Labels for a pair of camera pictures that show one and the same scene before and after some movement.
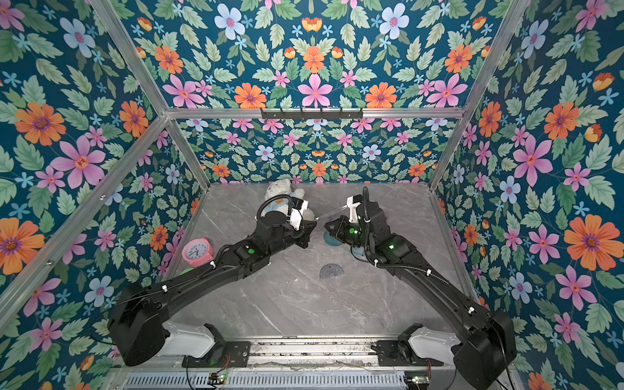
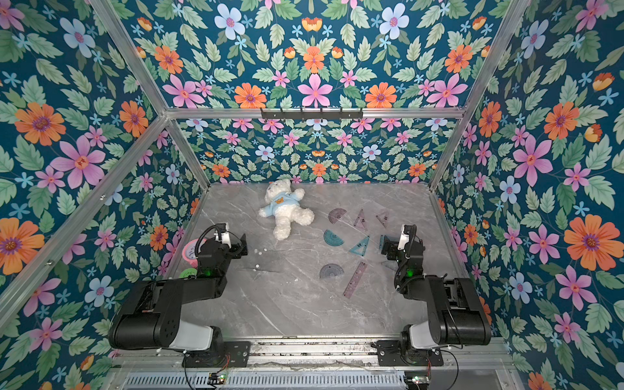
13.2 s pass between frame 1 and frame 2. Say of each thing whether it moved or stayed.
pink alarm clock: stayed
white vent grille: stayed
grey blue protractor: stayed
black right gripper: moved
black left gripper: moved
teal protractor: stayed
